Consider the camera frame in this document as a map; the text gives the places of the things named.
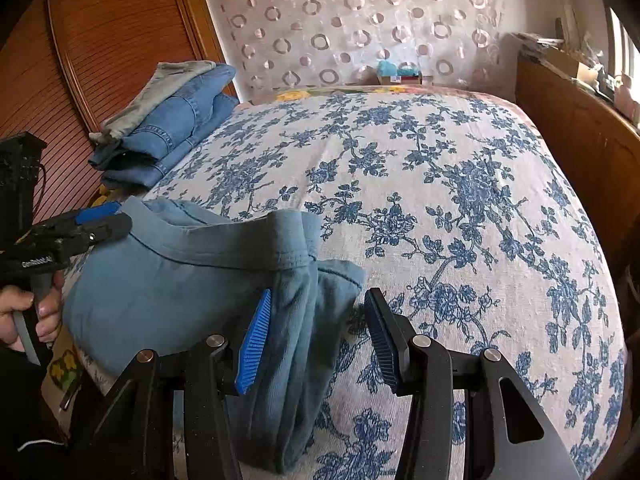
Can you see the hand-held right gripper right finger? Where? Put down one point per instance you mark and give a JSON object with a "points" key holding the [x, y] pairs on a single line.
{"points": [[380, 340]]}

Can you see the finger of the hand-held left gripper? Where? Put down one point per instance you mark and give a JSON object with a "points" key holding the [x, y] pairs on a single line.
{"points": [[102, 211], [112, 227]]}

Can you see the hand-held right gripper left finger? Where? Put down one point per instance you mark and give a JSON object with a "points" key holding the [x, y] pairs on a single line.
{"points": [[255, 340]]}

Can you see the teal blue shirt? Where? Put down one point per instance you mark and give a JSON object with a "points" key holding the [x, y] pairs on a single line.
{"points": [[165, 285]]}

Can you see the folded grey pants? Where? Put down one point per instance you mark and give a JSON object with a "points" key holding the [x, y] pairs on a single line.
{"points": [[165, 85]]}

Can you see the person's left hand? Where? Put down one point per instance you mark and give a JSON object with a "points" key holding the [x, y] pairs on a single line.
{"points": [[47, 312]]}

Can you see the folded blue jeans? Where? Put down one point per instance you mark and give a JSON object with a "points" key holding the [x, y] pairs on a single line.
{"points": [[190, 110], [145, 165]]}

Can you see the blue floral bed sheet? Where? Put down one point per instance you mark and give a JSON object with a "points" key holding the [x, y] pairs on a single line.
{"points": [[475, 220]]}

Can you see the wooden slatted wardrobe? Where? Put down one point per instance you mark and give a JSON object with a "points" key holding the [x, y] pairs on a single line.
{"points": [[110, 45]]}

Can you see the person's dark clothing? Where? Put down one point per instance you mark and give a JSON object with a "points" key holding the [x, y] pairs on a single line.
{"points": [[25, 435]]}

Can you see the pink floral bedspread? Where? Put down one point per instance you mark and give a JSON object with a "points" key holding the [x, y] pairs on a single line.
{"points": [[300, 94]]}

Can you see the small box with teal item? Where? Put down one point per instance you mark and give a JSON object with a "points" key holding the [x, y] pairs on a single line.
{"points": [[395, 71]]}

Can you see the wooden side cabinet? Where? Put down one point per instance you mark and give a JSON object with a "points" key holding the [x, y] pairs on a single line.
{"points": [[580, 130]]}

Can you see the circle-patterned sheer curtain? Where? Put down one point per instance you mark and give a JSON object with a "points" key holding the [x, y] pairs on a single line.
{"points": [[350, 15]]}

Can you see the open cardboard box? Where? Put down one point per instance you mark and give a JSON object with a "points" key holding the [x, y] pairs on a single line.
{"points": [[572, 67]]}

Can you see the stack of papers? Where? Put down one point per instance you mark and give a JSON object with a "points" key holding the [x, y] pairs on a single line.
{"points": [[537, 42]]}

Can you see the pink container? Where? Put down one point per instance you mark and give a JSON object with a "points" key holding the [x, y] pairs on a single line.
{"points": [[627, 95]]}

